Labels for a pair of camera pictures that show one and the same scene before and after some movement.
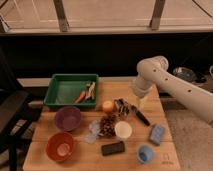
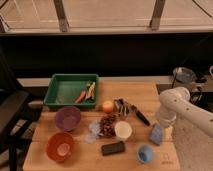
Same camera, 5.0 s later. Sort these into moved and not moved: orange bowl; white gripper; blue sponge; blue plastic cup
Moved: white gripper
Not moved: blue plastic cup; orange bowl; blue sponge
